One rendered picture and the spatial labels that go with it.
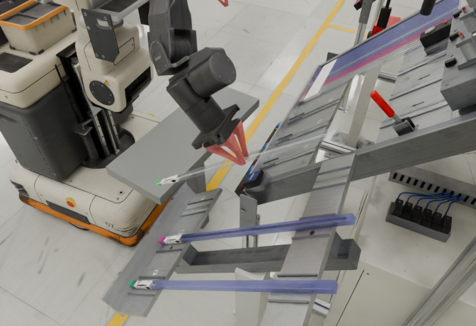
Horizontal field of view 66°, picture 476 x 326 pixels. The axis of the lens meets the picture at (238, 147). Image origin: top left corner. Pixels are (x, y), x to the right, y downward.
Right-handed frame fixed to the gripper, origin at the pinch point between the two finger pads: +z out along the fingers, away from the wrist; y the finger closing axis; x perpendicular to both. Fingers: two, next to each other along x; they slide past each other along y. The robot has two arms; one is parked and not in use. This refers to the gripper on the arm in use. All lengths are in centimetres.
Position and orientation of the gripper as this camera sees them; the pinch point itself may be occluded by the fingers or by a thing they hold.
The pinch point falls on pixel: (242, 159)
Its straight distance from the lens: 72.5
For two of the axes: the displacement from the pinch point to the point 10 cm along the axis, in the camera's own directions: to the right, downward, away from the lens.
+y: 4.1, -6.4, 6.5
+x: -7.0, 2.4, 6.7
